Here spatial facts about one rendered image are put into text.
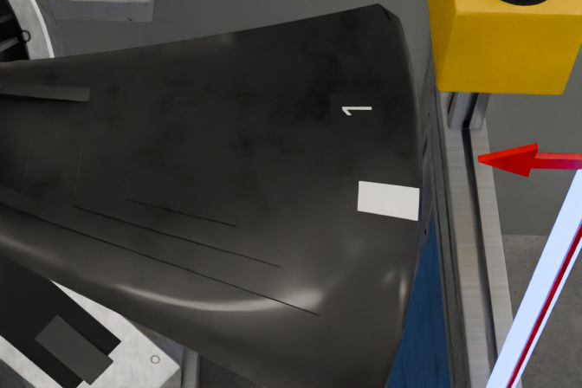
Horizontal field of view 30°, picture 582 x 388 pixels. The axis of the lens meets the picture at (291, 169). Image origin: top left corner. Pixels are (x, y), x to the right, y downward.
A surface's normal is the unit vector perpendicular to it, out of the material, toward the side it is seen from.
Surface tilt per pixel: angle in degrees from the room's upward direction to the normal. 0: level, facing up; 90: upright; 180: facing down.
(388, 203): 20
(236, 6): 90
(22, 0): 50
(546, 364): 0
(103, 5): 90
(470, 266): 0
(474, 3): 0
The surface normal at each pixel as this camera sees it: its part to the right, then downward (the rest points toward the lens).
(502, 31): 0.00, 0.80
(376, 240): 0.19, -0.28
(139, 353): 0.03, 0.23
